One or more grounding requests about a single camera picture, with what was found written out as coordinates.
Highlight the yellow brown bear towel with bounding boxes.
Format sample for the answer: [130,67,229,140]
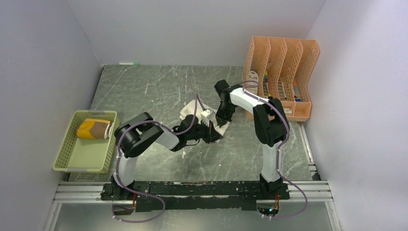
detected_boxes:
[76,118,113,139]

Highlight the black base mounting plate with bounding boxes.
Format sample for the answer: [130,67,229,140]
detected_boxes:
[101,180,290,212]

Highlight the white tag in organizer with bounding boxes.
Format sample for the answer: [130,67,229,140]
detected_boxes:
[247,70,259,95]

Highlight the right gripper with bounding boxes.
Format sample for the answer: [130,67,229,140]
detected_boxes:
[215,102,235,128]

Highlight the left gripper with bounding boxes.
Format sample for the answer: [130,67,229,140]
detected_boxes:
[186,119,223,144]

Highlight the white green marker pen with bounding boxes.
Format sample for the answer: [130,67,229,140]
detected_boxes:
[118,62,139,65]

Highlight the orange file organizer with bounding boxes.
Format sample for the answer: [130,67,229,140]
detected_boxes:
[242,36,320,122]

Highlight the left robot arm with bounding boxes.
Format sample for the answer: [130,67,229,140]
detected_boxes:
[101,112,223,201]

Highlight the small white box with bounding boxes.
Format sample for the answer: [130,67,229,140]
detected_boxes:
[284,108,293,115]

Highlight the aluminium frame rails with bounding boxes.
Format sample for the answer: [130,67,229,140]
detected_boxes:
[44,123,342,231]

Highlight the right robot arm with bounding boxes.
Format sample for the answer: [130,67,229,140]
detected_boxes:
[214,79,290,199]

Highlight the green plastic basket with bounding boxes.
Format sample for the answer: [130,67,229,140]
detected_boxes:
[52,110,120,173]

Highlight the white towel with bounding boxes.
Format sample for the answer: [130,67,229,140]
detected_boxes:
[179,99,231,138]

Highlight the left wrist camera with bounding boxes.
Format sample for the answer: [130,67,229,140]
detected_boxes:
[200,109,215,127]

